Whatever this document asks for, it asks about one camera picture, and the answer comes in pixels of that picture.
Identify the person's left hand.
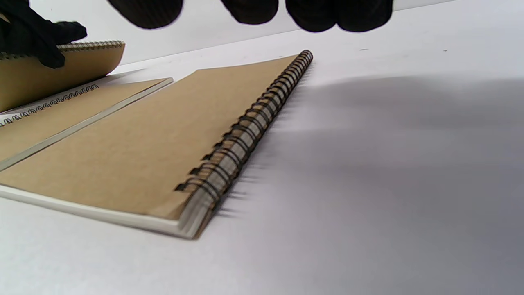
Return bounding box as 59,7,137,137
0,0,88,69

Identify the person's right hand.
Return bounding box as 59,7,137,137
107,0,394,33

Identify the brown spiral notebook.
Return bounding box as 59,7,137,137
0,40,126,113
0,77,174,173
0,50,314,241

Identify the white backdrop board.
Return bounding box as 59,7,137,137
29,0,459,67

